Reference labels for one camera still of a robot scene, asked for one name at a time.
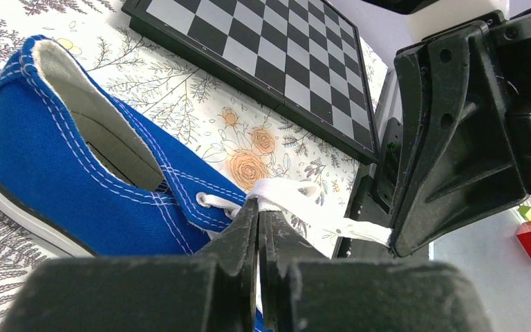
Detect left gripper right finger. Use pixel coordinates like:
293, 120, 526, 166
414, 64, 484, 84
259, 212, 492, 331

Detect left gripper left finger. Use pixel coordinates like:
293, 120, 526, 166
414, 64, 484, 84
1, 199, 258, 331

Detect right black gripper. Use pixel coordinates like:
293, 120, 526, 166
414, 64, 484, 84
389, 8, 531, 257

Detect white shoelace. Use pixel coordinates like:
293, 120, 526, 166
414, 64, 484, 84
198, 177, 393, 248

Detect blue canvas sneaker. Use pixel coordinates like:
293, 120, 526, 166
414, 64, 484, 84
0, 35, 266, 332

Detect green cube outside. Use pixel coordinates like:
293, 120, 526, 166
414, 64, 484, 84
518, 205, 531, 222

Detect floral patterned mat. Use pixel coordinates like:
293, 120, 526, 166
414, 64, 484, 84
0, 0, 390, 332

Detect black white chessboard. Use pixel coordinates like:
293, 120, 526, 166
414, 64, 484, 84
122, 0, 378, 164

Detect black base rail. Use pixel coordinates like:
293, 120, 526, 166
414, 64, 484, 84
331, 68, 431, 261

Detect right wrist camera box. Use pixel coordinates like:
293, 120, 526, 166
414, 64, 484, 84
406, 0, 510, 43

